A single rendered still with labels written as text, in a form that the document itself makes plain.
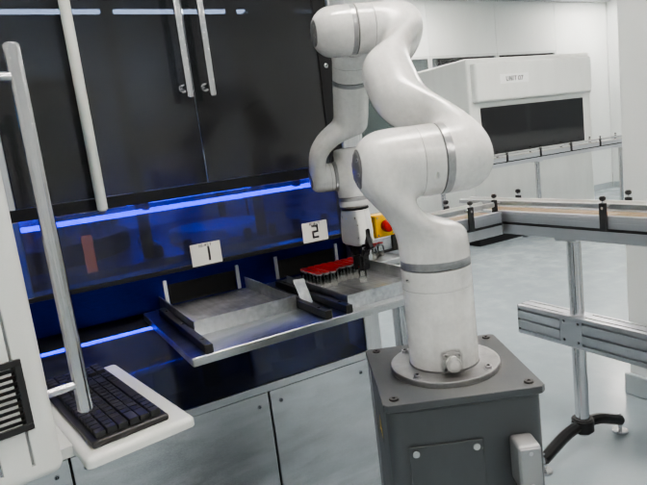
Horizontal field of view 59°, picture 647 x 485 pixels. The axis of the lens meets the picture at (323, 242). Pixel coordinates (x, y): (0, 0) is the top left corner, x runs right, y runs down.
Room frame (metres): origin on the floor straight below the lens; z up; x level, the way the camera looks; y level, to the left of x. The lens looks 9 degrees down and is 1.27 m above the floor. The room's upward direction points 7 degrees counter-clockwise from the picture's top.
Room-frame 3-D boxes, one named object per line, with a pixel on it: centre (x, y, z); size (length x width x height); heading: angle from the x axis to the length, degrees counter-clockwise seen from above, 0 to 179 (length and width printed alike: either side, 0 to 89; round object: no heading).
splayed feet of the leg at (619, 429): (2.03, -0.89, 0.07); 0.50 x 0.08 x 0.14; 118
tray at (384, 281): (1.53, -0.08, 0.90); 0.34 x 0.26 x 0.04; 28
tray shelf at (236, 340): (1.49, 0.10, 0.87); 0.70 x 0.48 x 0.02; 118
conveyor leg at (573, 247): (2.03, -0.89, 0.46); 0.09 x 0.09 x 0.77; 28
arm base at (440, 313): (0.97, -0.19, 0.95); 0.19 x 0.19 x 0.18
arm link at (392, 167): (0.97, -0.15, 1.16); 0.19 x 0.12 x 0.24; 98
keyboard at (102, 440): (1.13, 0.50, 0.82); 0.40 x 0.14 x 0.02; 37
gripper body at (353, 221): (1.57, -0.10, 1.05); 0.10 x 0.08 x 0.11; 28
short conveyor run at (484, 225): (2.12, -0.37, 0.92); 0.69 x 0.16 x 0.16; 118
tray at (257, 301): (1.47, 0.28, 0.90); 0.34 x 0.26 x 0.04; 28
